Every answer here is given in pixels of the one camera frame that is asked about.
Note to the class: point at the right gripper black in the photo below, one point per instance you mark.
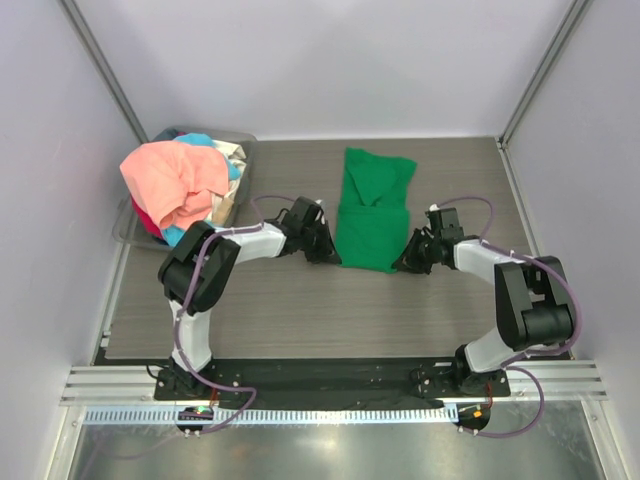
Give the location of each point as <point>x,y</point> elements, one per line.
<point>409,262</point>

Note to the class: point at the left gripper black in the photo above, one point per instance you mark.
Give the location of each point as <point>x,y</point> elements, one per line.
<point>328,252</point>

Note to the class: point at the green t shirt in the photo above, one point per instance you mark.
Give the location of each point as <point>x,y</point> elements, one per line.
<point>373,221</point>

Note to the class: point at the grey plastic bin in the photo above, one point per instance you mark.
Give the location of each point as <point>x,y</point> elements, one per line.
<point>128,228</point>

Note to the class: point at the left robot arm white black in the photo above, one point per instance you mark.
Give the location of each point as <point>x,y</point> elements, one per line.
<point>196,271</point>

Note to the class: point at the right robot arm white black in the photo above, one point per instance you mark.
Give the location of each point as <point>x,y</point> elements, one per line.
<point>535,309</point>

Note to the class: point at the beige t shirt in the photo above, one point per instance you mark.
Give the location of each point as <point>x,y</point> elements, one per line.
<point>220,212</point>

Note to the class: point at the white t shirt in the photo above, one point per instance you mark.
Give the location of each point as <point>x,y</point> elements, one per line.
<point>235,158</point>

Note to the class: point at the pink t shirt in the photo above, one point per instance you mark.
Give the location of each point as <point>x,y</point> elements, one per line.
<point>174,182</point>

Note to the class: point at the red t shirt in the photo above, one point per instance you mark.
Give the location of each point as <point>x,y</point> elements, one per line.
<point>146,221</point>

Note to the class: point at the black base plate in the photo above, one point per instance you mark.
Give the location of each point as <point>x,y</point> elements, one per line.
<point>324,378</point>

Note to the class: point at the white slotted cable duct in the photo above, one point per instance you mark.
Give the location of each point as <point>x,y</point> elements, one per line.
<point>203,416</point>

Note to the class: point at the aluminium frame rail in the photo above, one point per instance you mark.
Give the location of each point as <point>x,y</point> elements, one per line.
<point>135,384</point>

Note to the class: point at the right aluminium corner post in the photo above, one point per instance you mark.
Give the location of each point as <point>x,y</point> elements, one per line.
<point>570,21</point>

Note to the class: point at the aluminium corner post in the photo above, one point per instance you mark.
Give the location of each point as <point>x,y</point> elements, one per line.
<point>97,57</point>
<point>570,21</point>

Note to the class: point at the left aluminium corner post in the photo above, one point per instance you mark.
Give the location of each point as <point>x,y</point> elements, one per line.
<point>97,57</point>

